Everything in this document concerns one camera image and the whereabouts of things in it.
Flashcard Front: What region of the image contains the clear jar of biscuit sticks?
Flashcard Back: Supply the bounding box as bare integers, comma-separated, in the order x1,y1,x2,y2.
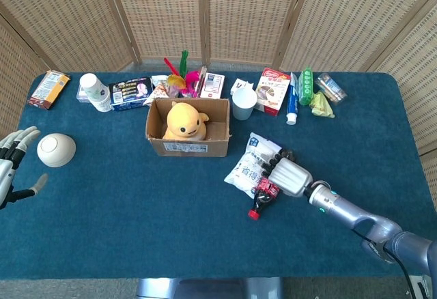
314,72,348,106

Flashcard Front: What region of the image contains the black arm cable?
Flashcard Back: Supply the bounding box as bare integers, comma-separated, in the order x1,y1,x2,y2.
351,229,421,299

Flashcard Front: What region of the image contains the stack of paper cups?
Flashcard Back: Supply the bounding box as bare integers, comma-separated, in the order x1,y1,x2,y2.
79,72,113,113

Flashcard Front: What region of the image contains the dark blue printed box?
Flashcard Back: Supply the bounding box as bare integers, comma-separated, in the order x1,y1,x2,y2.
108,76,154,112

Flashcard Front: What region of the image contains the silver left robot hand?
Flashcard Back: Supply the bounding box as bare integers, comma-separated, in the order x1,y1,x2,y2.
0,126,49,210

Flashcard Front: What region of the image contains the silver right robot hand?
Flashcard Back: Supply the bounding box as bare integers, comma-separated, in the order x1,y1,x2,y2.
261,150,313,198

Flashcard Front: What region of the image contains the dark flat packet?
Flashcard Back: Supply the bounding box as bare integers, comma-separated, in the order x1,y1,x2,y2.
194,66,208,98

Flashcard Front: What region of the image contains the cola bottle with red cap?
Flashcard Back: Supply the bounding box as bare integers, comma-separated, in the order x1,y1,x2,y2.
247,148,298,220

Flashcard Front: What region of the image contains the yellow plush toy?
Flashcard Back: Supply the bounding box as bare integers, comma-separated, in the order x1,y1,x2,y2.
162,100,210,142

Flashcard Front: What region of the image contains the red white cake box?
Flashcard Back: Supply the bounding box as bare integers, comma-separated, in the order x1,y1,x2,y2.
254,68,292,117

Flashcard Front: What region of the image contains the white salt bag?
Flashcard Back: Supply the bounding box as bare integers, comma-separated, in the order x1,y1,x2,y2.
224,132,283,199

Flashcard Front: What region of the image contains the brown cardboard box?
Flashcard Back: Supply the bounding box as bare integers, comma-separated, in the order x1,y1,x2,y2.
145,97,231,158

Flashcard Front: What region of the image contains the yellow green snack bag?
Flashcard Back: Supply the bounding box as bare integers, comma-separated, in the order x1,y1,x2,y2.
309,90,336,119

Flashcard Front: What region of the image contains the small white carton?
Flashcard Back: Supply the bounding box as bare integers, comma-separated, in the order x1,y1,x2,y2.
199,72,226,100

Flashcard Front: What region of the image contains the orange brown snack packet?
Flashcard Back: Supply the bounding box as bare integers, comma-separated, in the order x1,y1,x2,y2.
27,70,72,111

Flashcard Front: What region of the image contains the rattan folding screen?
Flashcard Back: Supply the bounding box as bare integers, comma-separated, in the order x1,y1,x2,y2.
0,0,437,163

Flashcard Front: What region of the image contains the colourful triangular snack bag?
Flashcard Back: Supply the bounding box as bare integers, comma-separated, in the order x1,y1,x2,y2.
143,74,178,106

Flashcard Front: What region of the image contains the blue table cloth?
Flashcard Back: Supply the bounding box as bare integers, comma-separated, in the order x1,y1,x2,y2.
0,71,433,279

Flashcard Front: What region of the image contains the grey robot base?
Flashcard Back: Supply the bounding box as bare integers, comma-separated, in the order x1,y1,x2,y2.
136,276,284,299

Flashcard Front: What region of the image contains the beige bowl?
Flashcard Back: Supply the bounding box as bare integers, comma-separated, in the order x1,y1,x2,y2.
36,133,76,169

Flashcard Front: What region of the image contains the colourful feather shuttlecock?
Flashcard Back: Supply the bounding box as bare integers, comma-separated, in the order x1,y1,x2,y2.
163,49,202,98

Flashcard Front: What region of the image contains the small white box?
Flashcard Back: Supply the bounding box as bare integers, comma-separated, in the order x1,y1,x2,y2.
229,78,255,96

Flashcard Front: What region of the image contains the light blue plastic cup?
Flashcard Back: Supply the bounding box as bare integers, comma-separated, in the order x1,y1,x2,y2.
231,87,259,122

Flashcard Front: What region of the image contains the blue white tube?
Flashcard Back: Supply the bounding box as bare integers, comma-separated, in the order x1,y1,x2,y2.
285,72,300,126

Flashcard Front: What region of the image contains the green snack packet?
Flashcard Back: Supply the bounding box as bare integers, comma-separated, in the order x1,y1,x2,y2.
298,66,315,106

